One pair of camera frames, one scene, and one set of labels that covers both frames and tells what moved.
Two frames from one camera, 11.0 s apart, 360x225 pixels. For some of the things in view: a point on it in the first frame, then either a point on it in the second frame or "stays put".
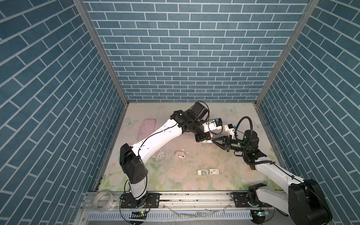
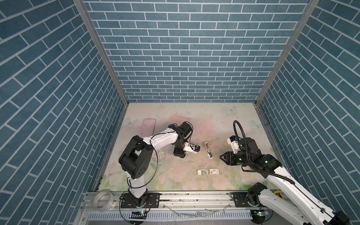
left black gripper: (204, 136) → (178, 153)
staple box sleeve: (214, 171) stays put
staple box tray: (202, 172) stays put
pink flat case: (147, 128) stays put
